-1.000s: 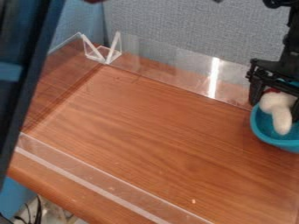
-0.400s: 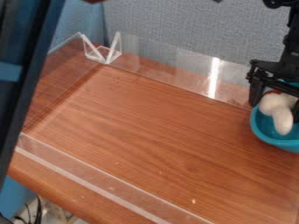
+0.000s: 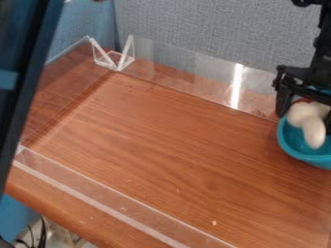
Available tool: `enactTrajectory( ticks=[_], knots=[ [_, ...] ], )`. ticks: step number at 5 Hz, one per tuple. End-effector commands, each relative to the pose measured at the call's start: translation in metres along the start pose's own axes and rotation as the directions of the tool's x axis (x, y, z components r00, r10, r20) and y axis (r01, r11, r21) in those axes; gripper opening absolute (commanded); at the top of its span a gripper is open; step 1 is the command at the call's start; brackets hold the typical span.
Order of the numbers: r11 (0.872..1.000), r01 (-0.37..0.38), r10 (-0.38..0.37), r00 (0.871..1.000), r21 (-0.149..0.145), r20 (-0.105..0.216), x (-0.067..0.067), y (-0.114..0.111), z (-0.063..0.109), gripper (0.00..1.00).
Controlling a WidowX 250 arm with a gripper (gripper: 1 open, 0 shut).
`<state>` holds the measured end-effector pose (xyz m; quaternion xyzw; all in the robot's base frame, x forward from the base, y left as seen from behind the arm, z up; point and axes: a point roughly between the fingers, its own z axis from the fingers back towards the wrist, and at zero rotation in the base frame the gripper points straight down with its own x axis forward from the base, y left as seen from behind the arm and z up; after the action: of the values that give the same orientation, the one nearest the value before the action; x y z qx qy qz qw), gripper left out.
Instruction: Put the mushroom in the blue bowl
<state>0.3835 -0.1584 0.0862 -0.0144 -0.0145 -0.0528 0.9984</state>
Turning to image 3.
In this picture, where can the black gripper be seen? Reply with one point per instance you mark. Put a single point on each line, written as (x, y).
(306, 82)

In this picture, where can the white plush mushroom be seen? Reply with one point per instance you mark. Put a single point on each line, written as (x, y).
(308, 117)

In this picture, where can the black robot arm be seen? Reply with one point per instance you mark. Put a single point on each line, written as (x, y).
(322, 41)

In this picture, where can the blue plastic bowl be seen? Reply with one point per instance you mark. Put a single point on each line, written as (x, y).
(294, 145)

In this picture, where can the clear acrylic back wall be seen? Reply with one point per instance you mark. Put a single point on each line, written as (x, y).
(208, 77)

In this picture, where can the clear acrylic wall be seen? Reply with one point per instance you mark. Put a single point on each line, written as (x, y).
(85, 40)
(137, 214)
(208, 77)

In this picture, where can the clear acrylic corner bracket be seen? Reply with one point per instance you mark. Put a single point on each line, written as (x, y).
(114, 60)

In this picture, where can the clear acrylic left wall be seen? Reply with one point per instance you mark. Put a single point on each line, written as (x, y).
(85, 40)

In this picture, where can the clear acrylic front wall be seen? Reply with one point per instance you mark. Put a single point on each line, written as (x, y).
(137, 214)

